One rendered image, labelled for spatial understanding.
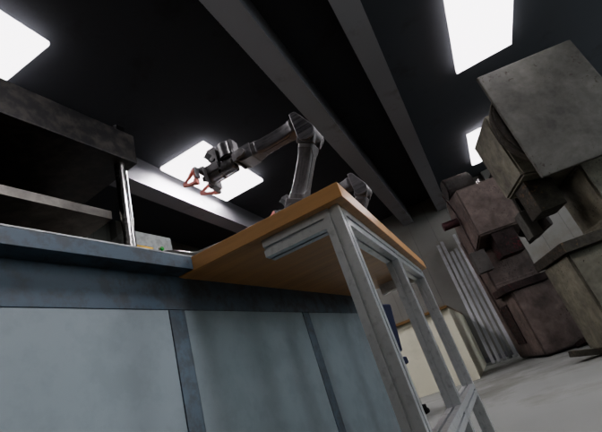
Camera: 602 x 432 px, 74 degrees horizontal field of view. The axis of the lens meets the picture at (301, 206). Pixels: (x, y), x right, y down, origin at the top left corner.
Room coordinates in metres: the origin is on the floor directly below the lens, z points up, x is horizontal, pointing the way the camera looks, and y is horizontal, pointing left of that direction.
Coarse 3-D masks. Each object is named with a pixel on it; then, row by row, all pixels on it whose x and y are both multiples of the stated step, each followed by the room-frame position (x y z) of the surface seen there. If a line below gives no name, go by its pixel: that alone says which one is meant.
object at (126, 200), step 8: (120, 168) 1.74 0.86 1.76; (120, 176) 1.74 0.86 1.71; (120, 184) 1.74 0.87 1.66; (120, 192) 1.74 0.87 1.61; (128, 192) 1.76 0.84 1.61; (120, 200) 1.74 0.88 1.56; (128, 200) 1.76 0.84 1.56; (120, 208) 1.74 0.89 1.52; (128, 208) 1.75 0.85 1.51; (120, 216) 1.75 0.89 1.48; (128, 216) 1.75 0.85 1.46; (128, 224) 1.74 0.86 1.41; (128, 232) 1.74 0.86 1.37; (128, 240) 1.74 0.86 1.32
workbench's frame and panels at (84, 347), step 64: (0, 256) 0.59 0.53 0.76; (64, 256) 0.67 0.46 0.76; (128, 256) 0.78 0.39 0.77; (0, 320) 0.60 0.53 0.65; (64, 320) 0.70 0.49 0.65; (128, 320) 0.82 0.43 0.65; (192, 320) 0.99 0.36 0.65; (256, 320) 1.24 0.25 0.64; (320, 320) 1.62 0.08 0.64; (0, 384) 0.60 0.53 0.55; (64, 384) 0.69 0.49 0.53; (128, 384) 0.80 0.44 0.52; (192, 384) 0.95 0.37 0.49; (256, 384) 1.17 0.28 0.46; (320, 384) 1.48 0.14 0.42
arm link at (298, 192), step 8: (312, 136) 1.10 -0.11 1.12; (320, 136) 1.13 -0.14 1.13; (304, 144) 1.11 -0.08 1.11; (312, 144) 1.11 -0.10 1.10; (320, 144) 1.15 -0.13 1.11; (304, 152) 1.12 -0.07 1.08; (312, 152) 1.12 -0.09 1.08; (304, 160) 1.12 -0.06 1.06; (312, 160) 1.13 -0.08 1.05; (296, 168) 1.14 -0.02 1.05; (304, 168) 1.13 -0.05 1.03; (312, 168) 1.14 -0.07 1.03; (296, 176) 1.14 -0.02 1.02; (304, 176) 1.13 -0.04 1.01; (312, 176) 1.15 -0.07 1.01; (296, 184) 1.14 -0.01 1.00; (304, 184) 1.13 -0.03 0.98; (296, 192) 1.14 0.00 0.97; (304, 192) 1.13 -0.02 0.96; (288, 200) 1.14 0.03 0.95; (296, 200) 1.13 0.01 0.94
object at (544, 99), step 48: (576, 48) 2.96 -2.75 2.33; (528, 96) 3.03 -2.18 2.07; (576, 96) 2.99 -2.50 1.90; (480, 144) 3.73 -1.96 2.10; (528, 144) 3.05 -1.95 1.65; (576, 144) 3.02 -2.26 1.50; (528, 192) 3.51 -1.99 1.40; (576, 192) 3.55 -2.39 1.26; (528, 240) 4.11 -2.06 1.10; (576, 240) 3.26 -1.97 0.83; (576, 288) 3.52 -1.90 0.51
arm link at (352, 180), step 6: (348, 174) 1.66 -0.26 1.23; (348, 180) 1.68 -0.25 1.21; (354, 180) 1.66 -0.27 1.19; (360, 180) 1.65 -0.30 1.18; (342, 186) 1.70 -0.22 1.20; (348, 186) 1.69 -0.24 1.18; (354, 186) 1.66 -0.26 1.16; (360, 186) 1.66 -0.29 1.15; (366, 186) 1.65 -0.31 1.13; (360, 192) 1.66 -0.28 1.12
